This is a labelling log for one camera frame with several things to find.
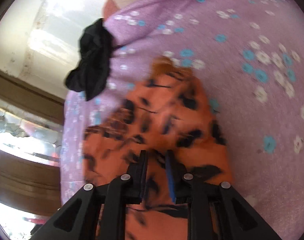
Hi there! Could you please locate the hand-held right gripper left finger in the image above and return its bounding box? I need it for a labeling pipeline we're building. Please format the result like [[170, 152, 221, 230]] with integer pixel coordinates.
[[31, 150, 149, 240]]

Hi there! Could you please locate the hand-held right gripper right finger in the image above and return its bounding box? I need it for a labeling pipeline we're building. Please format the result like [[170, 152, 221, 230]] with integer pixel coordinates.
[[166, 150, 276, 240]]

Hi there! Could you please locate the orange black floral blouse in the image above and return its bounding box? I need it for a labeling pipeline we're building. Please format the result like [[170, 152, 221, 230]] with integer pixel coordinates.
[[82, 56, 234, 240]]

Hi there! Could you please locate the purple floral bed sheet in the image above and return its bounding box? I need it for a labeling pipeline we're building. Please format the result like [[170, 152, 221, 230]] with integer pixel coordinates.
[[59, 0, 304, 230]]

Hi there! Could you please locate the wooden door with stained glass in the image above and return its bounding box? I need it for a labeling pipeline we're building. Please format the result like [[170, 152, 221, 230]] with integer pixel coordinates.
[[0, 70, 67, 233]]

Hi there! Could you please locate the crumpled black garment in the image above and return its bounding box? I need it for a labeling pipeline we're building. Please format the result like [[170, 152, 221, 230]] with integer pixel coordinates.
[[65, 18, 122, 102]]

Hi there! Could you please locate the pink mattress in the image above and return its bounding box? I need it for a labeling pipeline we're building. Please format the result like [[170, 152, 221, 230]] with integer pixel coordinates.
[[103, 0, 167, 23]]

